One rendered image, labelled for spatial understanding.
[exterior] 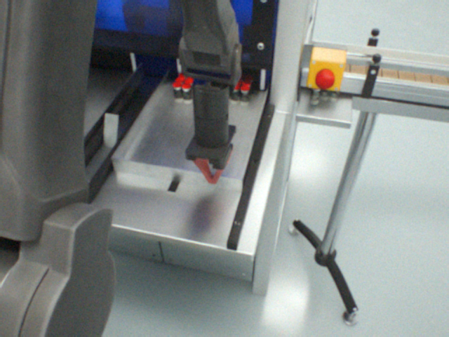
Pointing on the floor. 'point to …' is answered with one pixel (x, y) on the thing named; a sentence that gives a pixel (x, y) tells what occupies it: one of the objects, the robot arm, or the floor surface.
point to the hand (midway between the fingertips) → (212, 179)
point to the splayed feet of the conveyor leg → (350, 316)
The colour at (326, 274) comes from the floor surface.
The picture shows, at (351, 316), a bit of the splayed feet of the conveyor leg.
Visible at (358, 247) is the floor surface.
